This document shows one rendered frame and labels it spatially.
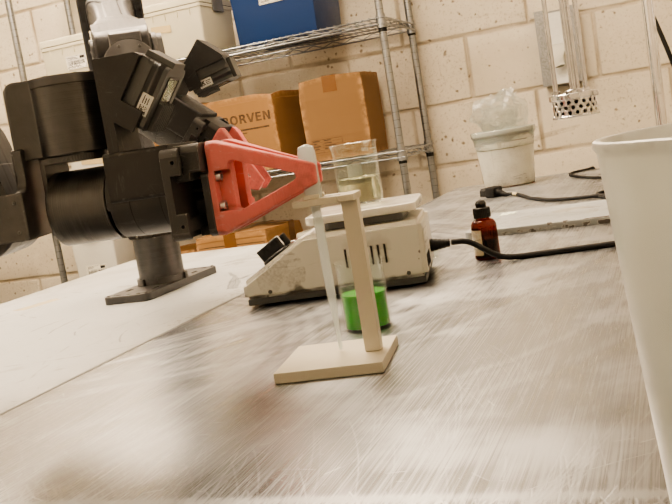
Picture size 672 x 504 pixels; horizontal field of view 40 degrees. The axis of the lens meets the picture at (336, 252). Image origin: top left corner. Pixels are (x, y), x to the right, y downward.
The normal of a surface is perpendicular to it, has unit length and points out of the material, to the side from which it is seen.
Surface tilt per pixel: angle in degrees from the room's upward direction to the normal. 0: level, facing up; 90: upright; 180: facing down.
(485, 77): 90
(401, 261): 90
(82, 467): 0
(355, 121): 89
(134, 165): 90
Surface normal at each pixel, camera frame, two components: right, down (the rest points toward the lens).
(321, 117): -0.23, 0.17
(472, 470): -0.16, -0.98
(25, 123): 0.00, 0.12
